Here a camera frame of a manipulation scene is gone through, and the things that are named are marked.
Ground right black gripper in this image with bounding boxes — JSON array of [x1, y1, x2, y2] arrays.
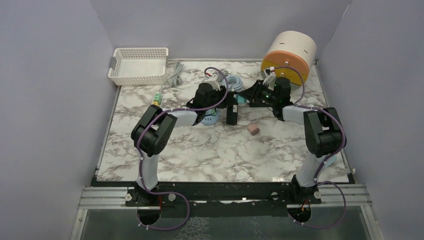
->
[[238, 80, 278, 106]]

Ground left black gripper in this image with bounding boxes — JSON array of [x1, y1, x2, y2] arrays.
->
[[203, 85, 236, 111]]

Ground teal plug adapter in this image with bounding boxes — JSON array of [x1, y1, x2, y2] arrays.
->
[[235, 94, 249, 104]]

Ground round blue socket hub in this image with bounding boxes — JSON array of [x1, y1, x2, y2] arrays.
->
[[200, 108, 219, 126]]

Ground pink plug adapter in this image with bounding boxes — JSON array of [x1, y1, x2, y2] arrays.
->
[[247, 123, 260, 136]]

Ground white power strip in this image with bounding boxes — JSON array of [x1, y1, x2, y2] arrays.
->
[[151, 93, 162, 107]]

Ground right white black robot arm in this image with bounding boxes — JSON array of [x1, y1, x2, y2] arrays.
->
[[239, 77, 347, 204]]

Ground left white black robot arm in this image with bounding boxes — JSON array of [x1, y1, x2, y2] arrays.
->
[[130, 83, 238, 206]]

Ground round cream drawer cabinet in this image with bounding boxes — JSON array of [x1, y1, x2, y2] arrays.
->
[[260, 30, 317, 88]]

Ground light blue usb stick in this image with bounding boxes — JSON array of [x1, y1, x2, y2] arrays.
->
[[324, 155, 338, 168]]

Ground white plastic basket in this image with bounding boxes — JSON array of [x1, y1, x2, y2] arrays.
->
[[107, 47, 169, 86]]

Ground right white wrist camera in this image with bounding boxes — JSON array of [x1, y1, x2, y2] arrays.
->
[[263, 66, 277, 90]]

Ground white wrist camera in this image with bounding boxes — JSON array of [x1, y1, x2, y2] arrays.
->
[[205, 73, 223, 91], [263, 66, 277, 90]]

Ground coiled light blue cable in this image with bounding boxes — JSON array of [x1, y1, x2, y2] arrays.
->
[[225, 74, 243, 94]]

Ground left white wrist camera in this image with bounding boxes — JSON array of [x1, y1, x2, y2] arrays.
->
[[205, 73, 223, 91]]

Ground bundled grey power cable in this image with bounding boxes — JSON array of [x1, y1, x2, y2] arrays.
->
[[160, 61, 185, 97]]

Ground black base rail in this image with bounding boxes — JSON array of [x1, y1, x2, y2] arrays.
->
[[124, 181, 321, 218]]

